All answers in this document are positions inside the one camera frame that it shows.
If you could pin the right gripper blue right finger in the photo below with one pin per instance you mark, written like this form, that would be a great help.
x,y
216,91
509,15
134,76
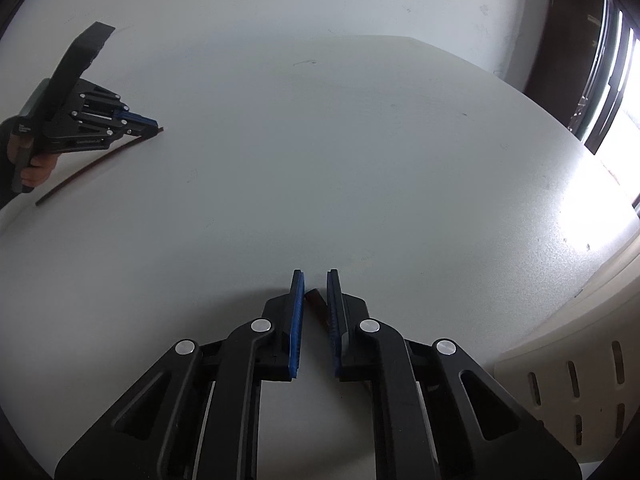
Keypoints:
x,y
346,312

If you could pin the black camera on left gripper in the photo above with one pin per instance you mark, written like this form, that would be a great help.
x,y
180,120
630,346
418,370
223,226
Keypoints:
x,y
75,70

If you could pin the glass balcony door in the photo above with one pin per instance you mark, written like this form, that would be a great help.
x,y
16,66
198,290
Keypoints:
x,y
606,121

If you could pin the person's left hand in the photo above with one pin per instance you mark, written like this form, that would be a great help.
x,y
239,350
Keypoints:
x,y
40,167

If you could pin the dark brown chopstick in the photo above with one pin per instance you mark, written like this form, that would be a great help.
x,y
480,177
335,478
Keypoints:
x,y
88,168

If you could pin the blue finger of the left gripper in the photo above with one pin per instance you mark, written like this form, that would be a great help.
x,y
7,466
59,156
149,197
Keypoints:
x,y
136,121
130,140

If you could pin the dark wooden wardrobe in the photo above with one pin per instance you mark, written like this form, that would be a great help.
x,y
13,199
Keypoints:
x,y
566,52

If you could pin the cream plastic utensil holder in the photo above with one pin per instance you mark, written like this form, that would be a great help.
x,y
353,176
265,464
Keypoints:
x,y
578,371

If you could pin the person's left forearm black sleeve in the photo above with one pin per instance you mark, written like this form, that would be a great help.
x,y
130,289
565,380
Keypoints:
x,y
10,174

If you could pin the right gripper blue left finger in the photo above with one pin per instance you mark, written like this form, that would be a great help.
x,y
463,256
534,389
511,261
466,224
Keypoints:
x,y
280,362

